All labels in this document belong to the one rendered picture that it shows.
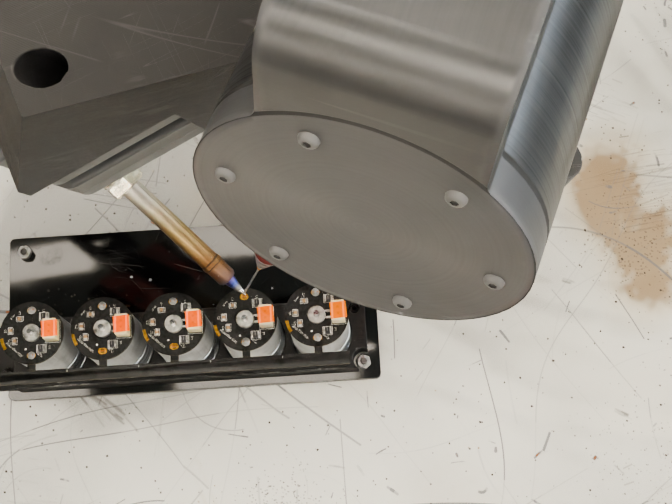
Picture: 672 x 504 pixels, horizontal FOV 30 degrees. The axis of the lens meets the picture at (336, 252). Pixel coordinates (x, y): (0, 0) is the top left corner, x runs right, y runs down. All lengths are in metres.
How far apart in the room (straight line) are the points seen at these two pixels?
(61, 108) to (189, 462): 0.33
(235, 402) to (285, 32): 0.39
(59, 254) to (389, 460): 0.17
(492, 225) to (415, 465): 0.36
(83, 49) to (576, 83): 0.09
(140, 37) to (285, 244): 0.06
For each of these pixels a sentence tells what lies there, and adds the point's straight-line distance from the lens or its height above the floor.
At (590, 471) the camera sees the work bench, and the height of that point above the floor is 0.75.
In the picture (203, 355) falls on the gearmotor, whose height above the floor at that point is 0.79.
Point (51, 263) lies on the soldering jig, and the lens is 0.57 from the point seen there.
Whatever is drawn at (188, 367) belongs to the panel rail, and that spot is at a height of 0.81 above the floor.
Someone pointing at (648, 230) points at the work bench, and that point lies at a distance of 0.57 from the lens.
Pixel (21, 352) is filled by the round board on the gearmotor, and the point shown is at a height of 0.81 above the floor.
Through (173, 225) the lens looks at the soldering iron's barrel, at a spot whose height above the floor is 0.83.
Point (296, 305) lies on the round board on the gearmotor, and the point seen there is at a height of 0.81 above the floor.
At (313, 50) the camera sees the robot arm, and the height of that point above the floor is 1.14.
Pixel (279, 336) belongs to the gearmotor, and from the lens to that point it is 0.51.
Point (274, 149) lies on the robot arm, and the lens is 0.19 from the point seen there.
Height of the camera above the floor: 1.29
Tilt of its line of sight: 75 degrees down
